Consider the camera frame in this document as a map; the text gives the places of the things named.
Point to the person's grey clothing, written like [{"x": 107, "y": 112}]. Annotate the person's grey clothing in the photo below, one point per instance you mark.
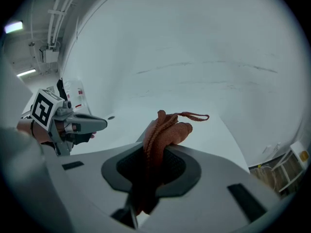
[{"x": 17, "y": 169}]

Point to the clear plastic container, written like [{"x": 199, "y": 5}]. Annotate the clear plastic container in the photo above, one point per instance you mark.
[{"x": 75, "y": 93}]

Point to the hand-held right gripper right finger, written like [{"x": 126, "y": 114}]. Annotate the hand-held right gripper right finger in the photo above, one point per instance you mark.
[{"x": 213, "y": 203}]

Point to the black wristband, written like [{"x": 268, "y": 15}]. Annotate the black wristband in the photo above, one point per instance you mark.
[{"x": 32, "y": 128}]

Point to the long tube ceiling light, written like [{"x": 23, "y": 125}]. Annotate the long tube ceiling light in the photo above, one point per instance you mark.
[{"x": 26, "y": 72}]

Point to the yellow tag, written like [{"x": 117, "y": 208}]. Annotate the yellow tag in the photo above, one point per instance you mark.
[{"x": 304, "y": 155}]

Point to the white wall junction box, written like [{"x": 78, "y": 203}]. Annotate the white wall junction box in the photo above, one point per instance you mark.
[{"x": 51, "y": 56}]

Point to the black object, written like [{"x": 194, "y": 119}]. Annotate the black object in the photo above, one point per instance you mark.
[{"x": 61, "y": 90}]

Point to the orange-brown cloth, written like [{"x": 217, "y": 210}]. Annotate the orange-brown cloth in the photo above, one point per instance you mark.
[{"x": 180, "y": 132}]

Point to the person's left hand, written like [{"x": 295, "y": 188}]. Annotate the person's left hand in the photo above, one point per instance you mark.
[{"x": 71, "y": 127}]

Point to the white metal frame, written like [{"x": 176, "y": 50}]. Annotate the white metal frame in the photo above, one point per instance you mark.
[{"x": 292, "y": 165}]

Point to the person's left forearm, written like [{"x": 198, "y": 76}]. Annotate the person's left forearm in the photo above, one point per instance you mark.
[{"x": 39, "y": 131}]

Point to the square ceiling light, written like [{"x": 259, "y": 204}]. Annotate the square ceiling light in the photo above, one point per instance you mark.
[{"x": 14, "y": 27}]

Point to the white ceiling pipes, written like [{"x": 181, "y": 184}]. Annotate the white ceiling pipes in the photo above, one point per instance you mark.
[{"x": 56, "y": 16}]

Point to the round table grommet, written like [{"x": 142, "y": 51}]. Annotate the round table grommet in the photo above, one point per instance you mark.
[{"x": 111, "y": 117}]

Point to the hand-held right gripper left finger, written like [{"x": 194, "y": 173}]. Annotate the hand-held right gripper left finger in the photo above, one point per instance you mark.
[{"x": 87, "y": 183}]

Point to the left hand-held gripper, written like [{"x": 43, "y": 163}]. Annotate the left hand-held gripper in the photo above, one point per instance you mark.
[{"x": 43, "y": 109}]

